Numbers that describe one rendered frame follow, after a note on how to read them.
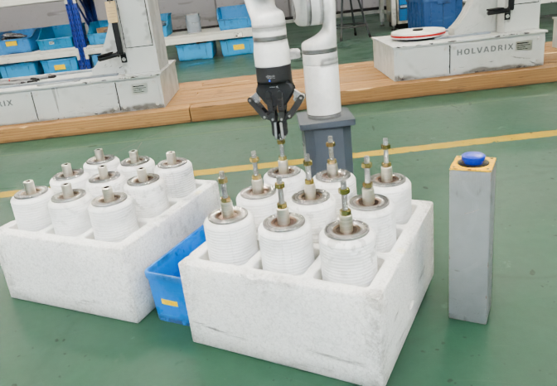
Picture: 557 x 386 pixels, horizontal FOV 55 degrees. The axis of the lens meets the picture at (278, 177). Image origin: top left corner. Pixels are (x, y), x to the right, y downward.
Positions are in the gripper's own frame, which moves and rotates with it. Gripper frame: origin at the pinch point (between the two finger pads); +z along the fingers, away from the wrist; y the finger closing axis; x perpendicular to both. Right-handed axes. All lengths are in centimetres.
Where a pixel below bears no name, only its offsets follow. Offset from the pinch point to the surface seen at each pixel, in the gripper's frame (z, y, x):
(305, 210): 10.7, 8.9, -19.0
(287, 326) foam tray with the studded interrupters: 26.0, 7.4, -34.0
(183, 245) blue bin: 24.0, -23.0, -9.9
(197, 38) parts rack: 16, -191, 396
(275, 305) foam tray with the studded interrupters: 22.0, 5.7, -33.6
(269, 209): 12.3, 0.6, -15.3
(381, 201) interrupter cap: 9.7, 22.9, -16.7
